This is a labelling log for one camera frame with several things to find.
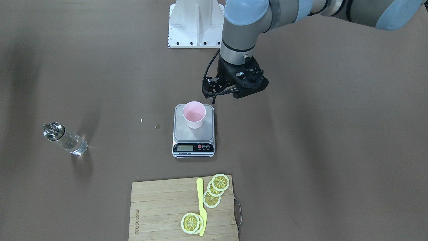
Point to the pink plastic cup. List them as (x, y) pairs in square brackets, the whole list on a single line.
[(194, 114)]

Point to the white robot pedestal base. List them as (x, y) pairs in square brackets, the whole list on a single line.
[(195, 24)]

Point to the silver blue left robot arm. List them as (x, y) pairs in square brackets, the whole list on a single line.
[(245, 20)]

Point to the yellow plastic knife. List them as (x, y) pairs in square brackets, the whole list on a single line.
[(202, 211)]

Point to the silver digital kitchen scale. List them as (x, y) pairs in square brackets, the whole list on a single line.
[(193, 143)]

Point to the glass sauce bottle metal cap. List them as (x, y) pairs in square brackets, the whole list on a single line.
[(64, 138)]

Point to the lemon slice near handle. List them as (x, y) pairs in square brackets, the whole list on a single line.
[(192, 223)]

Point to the bamboo cutting board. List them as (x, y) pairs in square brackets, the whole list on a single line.
[(157, 207)]

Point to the lemon slice near knife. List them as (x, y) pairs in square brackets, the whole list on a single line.
[(210, 201)]

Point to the lemon slice far end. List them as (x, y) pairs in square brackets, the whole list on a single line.
[(220, 182)]

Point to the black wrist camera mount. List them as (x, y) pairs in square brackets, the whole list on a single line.
[(248, 78)]

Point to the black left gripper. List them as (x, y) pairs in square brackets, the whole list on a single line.
[(224, 75)]

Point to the lemon slice middle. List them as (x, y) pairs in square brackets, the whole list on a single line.
[(212, 191)]

